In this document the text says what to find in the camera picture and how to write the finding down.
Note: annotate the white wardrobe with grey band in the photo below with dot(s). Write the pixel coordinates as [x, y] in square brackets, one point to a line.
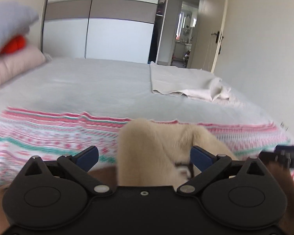
[112, 29]

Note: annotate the cream room door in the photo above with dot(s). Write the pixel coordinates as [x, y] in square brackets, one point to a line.
[210, 17]

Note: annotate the orange red soft item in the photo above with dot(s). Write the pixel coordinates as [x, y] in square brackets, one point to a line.
[14, 44]

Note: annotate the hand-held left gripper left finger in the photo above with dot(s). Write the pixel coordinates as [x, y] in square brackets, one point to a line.
[88, 155]

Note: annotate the grey cloth with red item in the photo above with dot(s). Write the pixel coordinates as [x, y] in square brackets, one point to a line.
[7, 22]

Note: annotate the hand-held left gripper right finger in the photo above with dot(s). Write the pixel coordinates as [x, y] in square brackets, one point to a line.
[200, 158]

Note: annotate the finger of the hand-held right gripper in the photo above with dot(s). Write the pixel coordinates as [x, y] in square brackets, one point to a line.
[269, 156]

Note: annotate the red green patterned knit blanket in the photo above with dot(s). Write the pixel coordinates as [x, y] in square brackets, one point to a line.
[39, 137]

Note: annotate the pink pillow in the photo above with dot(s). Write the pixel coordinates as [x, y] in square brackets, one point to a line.
[12, 64]

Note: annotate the beige folded cloth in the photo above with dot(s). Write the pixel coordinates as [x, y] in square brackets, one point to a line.
[181, 80]

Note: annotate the brown coat with cream lining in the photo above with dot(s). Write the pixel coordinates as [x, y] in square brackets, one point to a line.
[149, 149]

